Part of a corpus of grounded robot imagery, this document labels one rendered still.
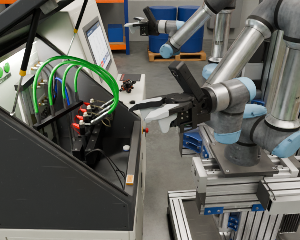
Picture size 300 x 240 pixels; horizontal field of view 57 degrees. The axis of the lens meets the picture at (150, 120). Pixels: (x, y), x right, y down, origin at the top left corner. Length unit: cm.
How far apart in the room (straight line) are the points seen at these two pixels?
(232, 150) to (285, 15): 54
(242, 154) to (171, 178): 158
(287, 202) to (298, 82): 49
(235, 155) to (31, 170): 79
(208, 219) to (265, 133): 115
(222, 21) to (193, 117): 99
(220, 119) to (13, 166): 74
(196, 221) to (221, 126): 131
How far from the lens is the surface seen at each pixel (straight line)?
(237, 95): 78
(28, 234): 136
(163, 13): 591
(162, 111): 61
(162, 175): 272
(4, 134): 105
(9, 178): 116
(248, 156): 119
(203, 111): 74
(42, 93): 164
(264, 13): 98
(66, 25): 157
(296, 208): 130
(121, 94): 193
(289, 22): 95
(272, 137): 105
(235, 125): 83
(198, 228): 203
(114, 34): 664
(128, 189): 117
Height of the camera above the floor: 174
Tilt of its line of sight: 29 degrees down
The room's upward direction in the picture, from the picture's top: straight up
